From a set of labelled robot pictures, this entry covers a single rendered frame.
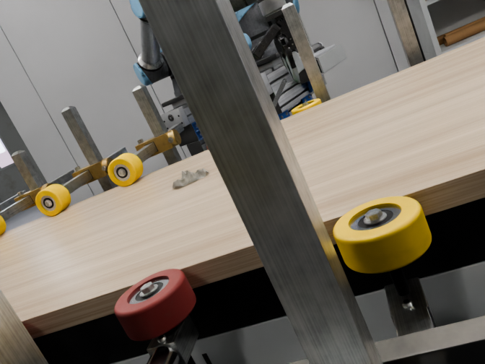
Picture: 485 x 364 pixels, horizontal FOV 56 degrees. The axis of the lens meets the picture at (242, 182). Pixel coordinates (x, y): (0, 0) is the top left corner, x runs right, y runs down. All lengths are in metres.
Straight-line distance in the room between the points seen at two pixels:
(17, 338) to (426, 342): 0.30
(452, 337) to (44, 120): 4.43
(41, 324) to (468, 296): 0.50
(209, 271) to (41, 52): 4.14
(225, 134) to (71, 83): 4.26
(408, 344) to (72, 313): 0.40
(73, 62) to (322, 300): 4.25
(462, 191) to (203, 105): 0.30
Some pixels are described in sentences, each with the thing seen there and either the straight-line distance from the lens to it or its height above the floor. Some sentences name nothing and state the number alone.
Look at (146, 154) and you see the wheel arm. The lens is 1.37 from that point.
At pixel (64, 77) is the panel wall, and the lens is 4.50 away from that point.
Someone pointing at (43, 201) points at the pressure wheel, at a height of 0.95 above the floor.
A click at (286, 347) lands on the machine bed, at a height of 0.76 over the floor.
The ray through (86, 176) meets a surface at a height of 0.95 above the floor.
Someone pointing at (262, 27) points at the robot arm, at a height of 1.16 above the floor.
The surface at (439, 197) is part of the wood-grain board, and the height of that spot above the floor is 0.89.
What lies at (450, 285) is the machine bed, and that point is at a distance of 0.53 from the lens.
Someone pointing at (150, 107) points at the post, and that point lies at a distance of 1.43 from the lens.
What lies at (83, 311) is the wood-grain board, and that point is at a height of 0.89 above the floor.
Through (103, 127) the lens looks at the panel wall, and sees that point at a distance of 4.42.
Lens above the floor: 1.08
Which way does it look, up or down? 14 degrees down
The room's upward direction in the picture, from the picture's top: 25 degrees counter-clockwise
